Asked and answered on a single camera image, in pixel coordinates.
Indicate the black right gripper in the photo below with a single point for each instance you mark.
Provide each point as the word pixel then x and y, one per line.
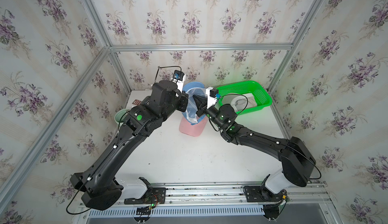
pixel 199 99

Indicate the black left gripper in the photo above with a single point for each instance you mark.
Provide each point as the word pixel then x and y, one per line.
pixel 183 97

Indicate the light blue baseball cap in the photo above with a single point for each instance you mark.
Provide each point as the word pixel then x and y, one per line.
pixel 193 88

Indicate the pink baseball cap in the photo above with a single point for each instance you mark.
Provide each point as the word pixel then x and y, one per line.
pixel 196 130

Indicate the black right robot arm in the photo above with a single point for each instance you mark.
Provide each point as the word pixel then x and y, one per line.
pixel 297 161

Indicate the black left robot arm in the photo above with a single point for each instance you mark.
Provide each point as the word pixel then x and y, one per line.
pixel 98 184

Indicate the grey white baseball cap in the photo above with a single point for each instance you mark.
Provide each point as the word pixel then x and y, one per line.
pixel 244 101

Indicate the green plastic basket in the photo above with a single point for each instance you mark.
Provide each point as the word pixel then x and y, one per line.
pixel 228 92

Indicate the mint green pen cup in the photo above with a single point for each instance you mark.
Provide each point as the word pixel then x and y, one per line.
pixel 120 116

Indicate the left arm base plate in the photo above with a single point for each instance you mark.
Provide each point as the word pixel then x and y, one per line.
pixel 145 195

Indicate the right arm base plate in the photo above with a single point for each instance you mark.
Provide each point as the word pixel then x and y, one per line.
pixel 260 194

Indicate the aluminium mounting rail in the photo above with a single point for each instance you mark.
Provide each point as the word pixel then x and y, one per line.
pixel 223 193

